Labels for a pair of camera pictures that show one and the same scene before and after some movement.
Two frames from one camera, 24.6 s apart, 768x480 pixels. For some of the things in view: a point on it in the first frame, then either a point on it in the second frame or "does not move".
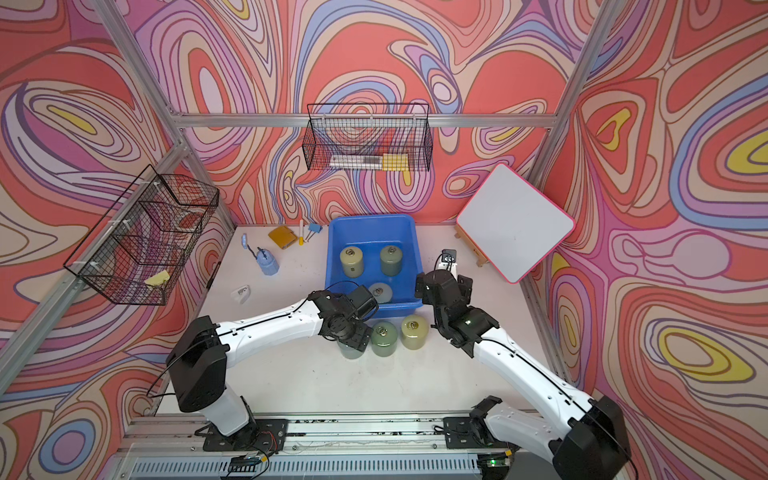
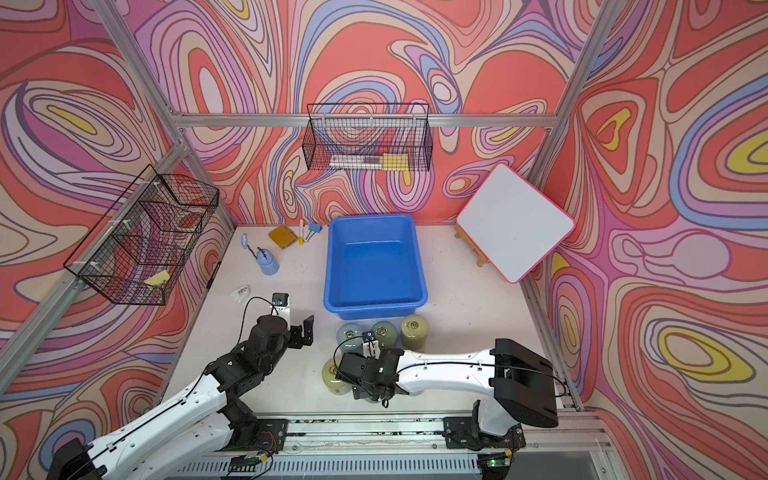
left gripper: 363,338 -> 298,341
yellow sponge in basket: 158,278 does not move
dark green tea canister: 384,335 does not move
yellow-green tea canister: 413,334 does not move
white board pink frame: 514,224 does not move
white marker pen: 301,239 does not move
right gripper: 421,290 -> 362,393
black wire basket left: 140,245 does not move
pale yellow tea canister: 352,262 -> 336,386
